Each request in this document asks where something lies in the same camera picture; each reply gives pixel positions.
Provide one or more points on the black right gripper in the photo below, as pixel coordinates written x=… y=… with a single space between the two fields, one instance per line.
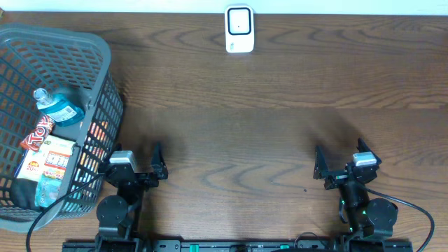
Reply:
x=337 y=177

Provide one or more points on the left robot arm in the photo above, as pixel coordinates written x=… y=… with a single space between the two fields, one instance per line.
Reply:
x=118 y=214

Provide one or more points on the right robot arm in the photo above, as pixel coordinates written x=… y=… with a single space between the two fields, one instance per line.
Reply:
x=367 y=218

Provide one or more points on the red chocolate bar wrapper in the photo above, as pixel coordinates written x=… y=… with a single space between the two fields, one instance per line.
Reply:
x=34 y=140

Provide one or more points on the grey plastic shopping basket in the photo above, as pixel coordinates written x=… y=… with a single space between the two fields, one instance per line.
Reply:
x=76 y=65

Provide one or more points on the white barcode scanner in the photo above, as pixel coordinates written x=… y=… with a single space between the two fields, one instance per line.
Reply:
x=239 y=29

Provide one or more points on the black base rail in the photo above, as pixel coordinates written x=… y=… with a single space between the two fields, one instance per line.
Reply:
x=304 y=244

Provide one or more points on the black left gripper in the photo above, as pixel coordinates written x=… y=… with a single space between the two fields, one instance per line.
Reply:
x=150 y=180

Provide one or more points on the light green tissue pack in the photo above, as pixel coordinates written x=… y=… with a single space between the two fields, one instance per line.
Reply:
x=47 y=190

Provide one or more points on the blue mouthwash bottle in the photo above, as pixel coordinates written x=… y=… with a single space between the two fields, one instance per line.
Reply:
x=58 y=107

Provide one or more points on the yellow snack bag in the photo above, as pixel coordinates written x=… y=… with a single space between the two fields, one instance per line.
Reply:
x=50 y=160

